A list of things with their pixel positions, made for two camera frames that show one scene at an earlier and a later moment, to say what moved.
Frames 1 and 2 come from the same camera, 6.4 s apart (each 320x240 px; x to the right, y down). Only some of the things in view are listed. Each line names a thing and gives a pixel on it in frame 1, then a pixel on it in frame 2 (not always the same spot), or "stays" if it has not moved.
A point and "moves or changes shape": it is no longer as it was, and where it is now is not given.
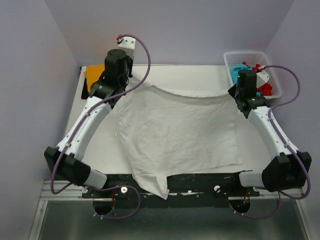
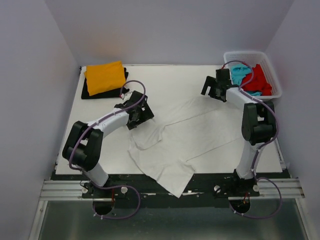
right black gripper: [232, 91] → [210, 81]
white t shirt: [177, 125] moves or changes shape
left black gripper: [129, 61] → [146, 115]
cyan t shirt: [236, 68] stays
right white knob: [216, 187] stays
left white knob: [125, 189] stays
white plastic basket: [251, 58] stays
